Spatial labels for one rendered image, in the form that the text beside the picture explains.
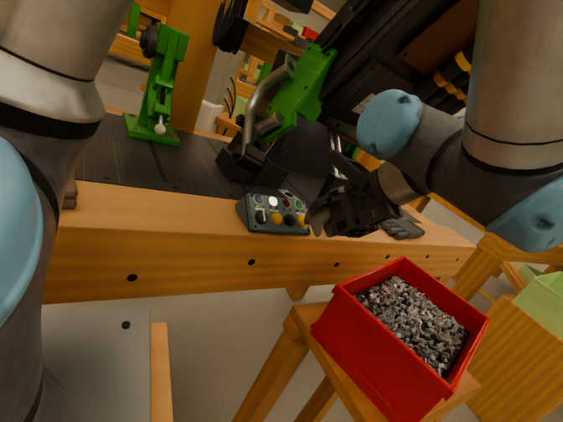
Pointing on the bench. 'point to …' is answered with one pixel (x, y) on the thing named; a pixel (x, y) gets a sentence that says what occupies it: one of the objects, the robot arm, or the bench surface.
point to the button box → (245, 208)
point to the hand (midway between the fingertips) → (308, 218)
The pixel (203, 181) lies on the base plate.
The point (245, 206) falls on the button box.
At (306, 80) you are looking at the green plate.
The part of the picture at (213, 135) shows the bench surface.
